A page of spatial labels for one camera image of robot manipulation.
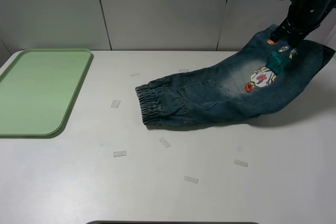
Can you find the light green plastic tray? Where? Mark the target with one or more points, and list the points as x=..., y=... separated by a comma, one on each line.
x=38, y=88

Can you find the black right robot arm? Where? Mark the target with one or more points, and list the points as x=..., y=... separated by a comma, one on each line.
x=303, y=17

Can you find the children's blue denim shorts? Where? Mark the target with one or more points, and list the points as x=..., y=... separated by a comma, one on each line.
x=262, y=78

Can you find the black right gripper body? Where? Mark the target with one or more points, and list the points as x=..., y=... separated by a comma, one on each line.
x=291, y=33

